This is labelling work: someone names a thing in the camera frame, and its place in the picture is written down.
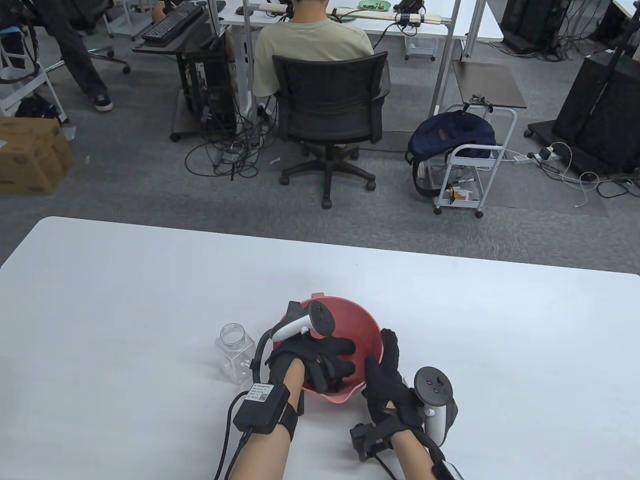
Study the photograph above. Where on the black headset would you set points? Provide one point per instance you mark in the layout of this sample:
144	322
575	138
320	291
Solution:
410	5

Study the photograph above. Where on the office chair with chrome base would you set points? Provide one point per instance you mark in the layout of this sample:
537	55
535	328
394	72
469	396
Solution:
107	55

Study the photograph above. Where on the brown side table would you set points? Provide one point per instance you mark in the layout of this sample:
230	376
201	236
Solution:
500	90

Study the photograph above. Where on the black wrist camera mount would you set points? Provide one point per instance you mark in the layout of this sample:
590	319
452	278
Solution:
367	440
302	402

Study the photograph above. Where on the black mesh office chair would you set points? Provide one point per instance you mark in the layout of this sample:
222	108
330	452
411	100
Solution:
330	100

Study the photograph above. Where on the white metal rack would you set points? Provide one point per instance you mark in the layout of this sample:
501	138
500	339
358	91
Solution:
10	102

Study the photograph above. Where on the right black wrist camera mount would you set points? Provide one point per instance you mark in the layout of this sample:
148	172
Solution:
367	440

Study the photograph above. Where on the black keyboard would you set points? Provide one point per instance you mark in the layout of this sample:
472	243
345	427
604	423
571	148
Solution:
170	22

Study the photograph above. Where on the person's right forearm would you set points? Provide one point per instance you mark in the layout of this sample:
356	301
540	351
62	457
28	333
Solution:
415	457

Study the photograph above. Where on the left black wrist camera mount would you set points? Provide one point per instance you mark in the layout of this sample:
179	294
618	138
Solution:
302	402

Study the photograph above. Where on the left grey white controller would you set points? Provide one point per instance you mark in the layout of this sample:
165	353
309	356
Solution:
320	320

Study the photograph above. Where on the right grey white controller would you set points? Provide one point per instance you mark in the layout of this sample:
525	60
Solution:
434	387

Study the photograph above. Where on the white rolling cart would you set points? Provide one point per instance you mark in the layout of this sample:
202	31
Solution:
475	150

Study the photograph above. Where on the black bag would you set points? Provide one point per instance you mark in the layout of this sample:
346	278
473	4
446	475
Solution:
35	107

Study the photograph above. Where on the black computer tower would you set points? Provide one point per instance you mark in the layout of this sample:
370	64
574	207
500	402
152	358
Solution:
215	85

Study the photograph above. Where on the white power strip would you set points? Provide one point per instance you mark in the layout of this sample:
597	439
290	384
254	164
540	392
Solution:
520	158

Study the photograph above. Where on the pink salad bowl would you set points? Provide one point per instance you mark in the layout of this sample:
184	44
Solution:
360	325

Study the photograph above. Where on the black equipment rack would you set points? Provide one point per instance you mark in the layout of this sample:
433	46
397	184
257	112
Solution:
530	25

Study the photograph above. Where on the clear plastic jar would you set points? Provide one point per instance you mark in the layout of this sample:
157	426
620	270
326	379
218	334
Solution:
237	355

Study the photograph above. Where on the small red white packet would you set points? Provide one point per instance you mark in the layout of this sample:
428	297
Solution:
462	194

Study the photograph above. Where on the grey white controller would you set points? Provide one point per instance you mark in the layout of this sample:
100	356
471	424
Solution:
434	387
320	320

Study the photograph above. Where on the person's left forearm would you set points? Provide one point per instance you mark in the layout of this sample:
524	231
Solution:
260	450

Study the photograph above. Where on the silver metal frame post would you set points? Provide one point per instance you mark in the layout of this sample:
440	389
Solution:
442	65
249	110

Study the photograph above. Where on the person's right hand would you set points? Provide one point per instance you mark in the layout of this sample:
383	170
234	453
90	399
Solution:
395	392

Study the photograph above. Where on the navy blue backpack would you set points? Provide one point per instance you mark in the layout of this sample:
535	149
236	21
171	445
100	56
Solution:
450	132

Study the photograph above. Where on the person's left hand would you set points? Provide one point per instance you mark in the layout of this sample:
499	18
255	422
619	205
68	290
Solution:
325	357

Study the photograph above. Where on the black wheeled cabinet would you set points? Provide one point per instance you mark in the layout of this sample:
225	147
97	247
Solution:
600	115

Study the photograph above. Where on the green plate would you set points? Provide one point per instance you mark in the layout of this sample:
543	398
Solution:
375	4

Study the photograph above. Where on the white office desk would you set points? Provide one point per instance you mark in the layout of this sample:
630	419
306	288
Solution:
487	25

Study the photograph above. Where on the brown cardboard box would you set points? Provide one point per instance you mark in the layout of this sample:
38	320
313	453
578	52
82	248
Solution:
30	160

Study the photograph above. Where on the black rolling computer stand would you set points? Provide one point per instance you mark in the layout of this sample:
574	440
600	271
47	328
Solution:
160	47

